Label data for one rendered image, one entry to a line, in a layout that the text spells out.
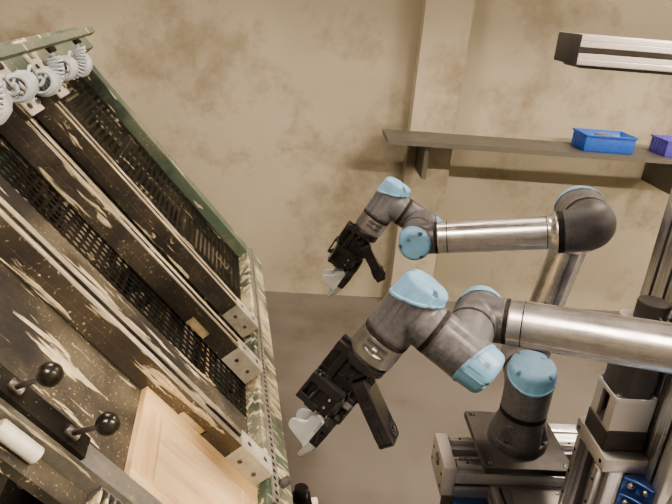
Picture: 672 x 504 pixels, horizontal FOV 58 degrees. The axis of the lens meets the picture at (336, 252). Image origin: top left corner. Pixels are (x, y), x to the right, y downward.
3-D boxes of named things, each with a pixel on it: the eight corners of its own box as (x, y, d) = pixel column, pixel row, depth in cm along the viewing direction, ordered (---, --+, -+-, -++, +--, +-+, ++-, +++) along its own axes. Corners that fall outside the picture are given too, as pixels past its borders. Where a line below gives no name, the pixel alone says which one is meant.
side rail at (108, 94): (229, 264, 291) (247, 251, 290) (59, 72, 246) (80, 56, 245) (229, 258, 298) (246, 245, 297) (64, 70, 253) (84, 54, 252)
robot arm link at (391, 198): (414, 195, 149) (385, 176, 148) (389, 230, 152) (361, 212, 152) (415, 189, 156) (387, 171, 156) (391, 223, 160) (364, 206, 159)
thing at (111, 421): (68, 451, 99) (117, 439, 92) (51, 437, 98) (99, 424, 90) (82, 431, 102) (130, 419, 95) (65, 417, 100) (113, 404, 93)
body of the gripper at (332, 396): (308, 380, 100) (349, 328, 97) (348, 414, 99) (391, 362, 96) (292, 399, 93) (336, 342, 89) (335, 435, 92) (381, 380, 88)
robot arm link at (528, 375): (500, 417, 148) (511, 370, 143) (498, 386, 160) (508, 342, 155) (551, 426, 146) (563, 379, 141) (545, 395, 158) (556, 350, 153)
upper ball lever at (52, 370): (12, 406, 94) (58, 390, 87) (-7, 390, 93) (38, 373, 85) (27, 386, 97) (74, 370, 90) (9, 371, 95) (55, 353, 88)
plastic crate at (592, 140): (617, 147, 402) (622, 130, 398) (634, 155, 381) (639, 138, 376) (568, 143, 400) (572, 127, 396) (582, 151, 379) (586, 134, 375)
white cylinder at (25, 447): (-14, 438, 90) (27, 468, 93) (1, 427, 90) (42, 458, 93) (-7, 425, 93) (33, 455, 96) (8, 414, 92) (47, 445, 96)
